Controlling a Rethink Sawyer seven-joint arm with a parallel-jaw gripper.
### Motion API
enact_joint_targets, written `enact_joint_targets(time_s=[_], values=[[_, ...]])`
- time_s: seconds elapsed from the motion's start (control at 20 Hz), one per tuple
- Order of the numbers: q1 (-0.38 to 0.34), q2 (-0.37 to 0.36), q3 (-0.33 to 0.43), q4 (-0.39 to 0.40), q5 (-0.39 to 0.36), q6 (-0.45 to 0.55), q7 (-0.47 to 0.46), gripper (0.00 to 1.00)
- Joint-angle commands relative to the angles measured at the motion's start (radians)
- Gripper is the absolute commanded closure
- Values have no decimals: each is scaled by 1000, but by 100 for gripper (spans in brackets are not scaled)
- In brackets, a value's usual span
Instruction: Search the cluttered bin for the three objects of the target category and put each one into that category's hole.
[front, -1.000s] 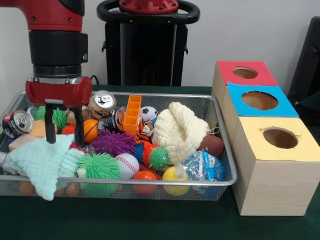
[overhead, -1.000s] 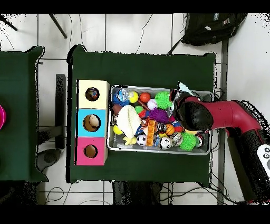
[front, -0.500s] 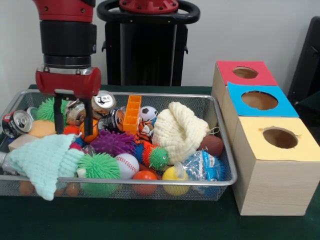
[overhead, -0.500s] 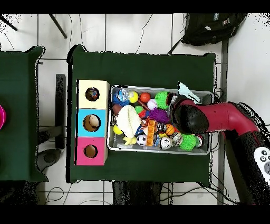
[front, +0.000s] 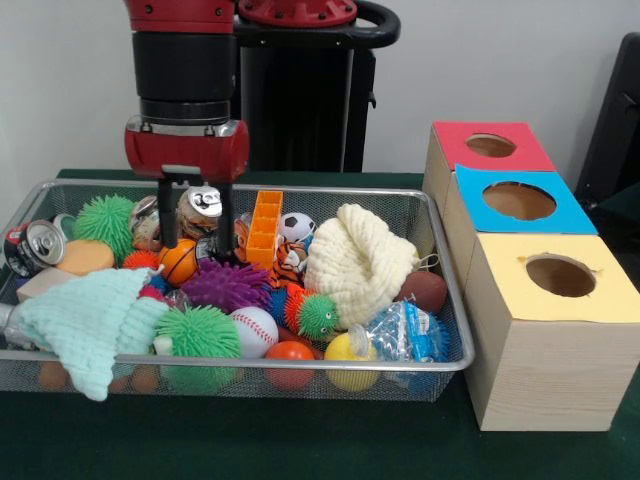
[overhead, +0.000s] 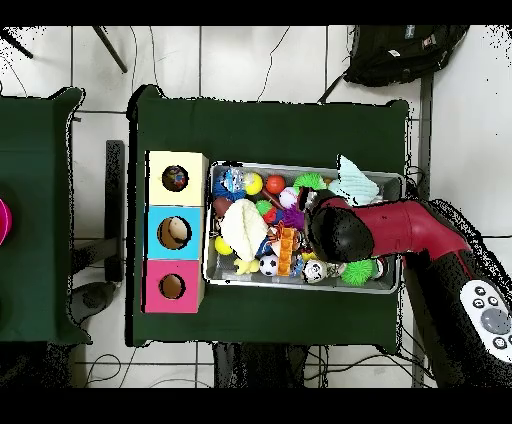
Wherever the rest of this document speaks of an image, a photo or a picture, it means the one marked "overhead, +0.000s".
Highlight mint green cloth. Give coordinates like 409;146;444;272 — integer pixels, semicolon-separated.
327;154;381;207

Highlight cream knitted cloth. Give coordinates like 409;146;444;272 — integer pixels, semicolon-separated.
218;198;270;263

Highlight multicolour patterned cloth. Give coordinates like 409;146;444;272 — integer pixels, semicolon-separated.
162;165;189;192

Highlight wooden box with three holes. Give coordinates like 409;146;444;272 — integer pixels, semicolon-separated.
142;149;210;314

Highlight green spiky ball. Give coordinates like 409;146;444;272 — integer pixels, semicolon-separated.
340;259;375;287
293;172;328;192

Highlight purple spiky ball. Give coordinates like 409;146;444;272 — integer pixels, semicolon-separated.
281;204;307;232

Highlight small soccer ball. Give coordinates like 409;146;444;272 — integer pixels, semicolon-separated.
258;254;280;277

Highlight blue spiky ball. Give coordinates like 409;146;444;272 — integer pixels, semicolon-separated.
212;167;247;202

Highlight brown toy football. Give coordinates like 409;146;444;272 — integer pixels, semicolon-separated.
212;196;233;219

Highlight black backpack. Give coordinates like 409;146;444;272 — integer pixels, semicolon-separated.
342;25;471;88

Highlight black flat panel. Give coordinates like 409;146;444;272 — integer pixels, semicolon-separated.
104;139;126;283

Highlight grey stand base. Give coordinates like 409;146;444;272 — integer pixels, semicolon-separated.
69;281;117;325

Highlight black rod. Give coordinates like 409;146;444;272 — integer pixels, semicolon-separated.
0;29;34;60
91;25;129;74

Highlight green cloth side table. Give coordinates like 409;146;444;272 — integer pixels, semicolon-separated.
0;87;92;346

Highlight pink round object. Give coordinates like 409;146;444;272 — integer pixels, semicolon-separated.
0;197;13;246

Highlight silver wire mesh bin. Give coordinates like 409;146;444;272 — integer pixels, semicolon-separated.
204;160;405;295

